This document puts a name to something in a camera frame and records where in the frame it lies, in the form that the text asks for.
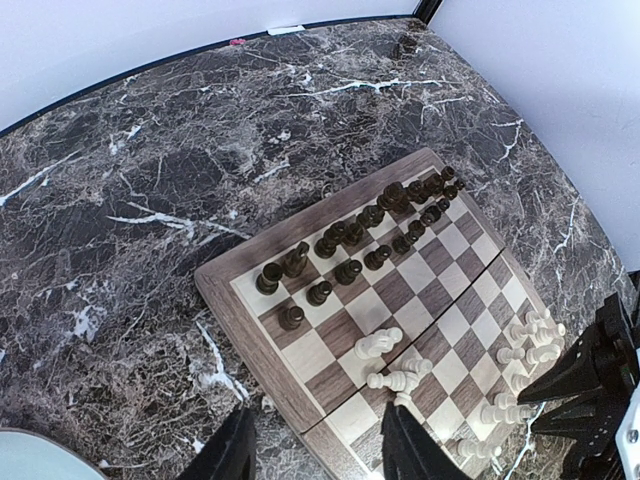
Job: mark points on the black corner frame post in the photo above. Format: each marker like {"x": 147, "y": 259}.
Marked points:
{"x": 426, "y": 10}

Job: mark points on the wooden chess board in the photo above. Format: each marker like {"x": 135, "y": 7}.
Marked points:
{"x": 465, "y": 306}

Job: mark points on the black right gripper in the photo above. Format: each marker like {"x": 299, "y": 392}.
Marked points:
{"x": 598, "y": 378}

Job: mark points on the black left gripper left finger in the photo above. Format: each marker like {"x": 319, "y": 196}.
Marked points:
{"x": 230, "y": 453}

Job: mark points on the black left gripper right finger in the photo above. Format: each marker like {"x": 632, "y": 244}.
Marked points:
{"x": 409, "y": 452}

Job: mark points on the white wall clip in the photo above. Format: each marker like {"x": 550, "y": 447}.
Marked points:
{"x": 285, "y": 30}

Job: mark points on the teal ceramic flower plate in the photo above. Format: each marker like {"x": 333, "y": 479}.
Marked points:
{"x": 28, "y": 456}

